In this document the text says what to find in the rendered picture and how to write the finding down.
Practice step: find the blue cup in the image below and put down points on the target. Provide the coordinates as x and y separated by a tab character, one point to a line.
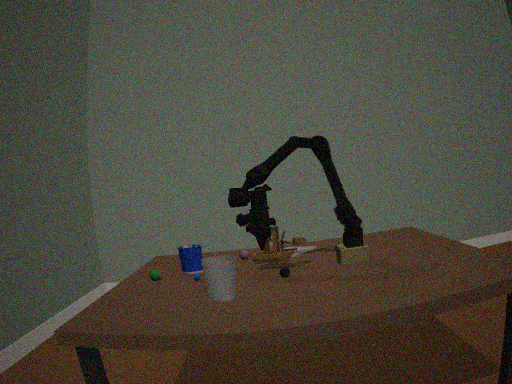
190	257

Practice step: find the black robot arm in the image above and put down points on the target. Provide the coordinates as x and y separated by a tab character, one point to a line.
238	197

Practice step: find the small green ball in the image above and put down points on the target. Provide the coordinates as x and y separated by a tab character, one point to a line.
154	275

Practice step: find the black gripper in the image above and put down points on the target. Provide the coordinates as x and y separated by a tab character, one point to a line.
261	227

